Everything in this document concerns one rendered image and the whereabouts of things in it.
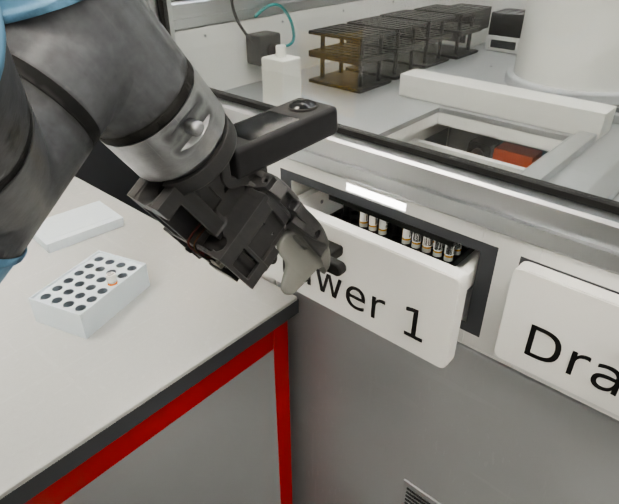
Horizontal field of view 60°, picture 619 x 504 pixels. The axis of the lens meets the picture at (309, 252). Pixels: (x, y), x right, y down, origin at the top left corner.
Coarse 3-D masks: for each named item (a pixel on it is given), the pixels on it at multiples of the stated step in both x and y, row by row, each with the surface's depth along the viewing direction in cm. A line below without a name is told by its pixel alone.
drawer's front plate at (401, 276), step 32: (352, 256) 56; (384, 256) 52; (416, 256) 51; (384, 288) 54; (416, 288) 51; (448, 288) 49; (352, 320) 60; (384, 320) 56; (448, 320) 50; (416, 352) 55; (448, 352) 52
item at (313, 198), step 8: (304, 192) 70; (312, 192) 70; (320, 192) 71; (304, 200) 69; (312, 200) 70; (320, 200) 72; (328, 200) 73; (320, 208) 72; (328, 208) 74; (336, 208) 75; (472, 256) 68; (464, 264) 66; (472, 264) 56; (472, 272) 55; (472, 280) 56; (472, 288) 56; (464, 304) 56; (464, 312) 57
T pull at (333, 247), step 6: (330, 246) 56; (336, 246) 56; (330, 252) 55; (336, 252) 55; (342, 252) 56; (330, 258) 53; (336, 258) 56; (330, 264) 53; (336, 264) 53; (342, 264) 53; (330, 270) 53; (336, 270) 53; (342, 270) 53
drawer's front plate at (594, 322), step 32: (512, 288) 50; (544, 288) 48; (576, 288) 46; (512, 320) 52; (544, 320) 50; (576, 320) 47; (608, 320) 45; (512, 352) 53; (544, 352) 51; (608, 352) 47; (576, 384) 50; (608, 384) 48
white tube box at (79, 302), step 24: (96, 264) 74; (120, 264) 74; (144, 264) 73; (48, 288) 69; (72, 288) 69; (96, 288) 69; (120, 288) 70; (144, 288) 74; (48, 312) 66; (72, 312) 64; (96, 312) 66
